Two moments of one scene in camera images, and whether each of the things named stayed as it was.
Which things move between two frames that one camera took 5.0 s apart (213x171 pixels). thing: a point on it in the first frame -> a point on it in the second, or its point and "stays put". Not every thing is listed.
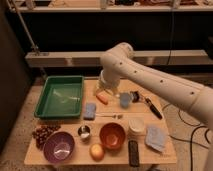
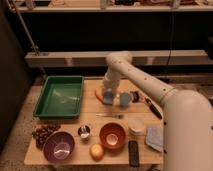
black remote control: [133, 153] stays put
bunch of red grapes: [42, 132] stays put
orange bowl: [112, 136] stays put
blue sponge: [90, 111] -> [108, 97]
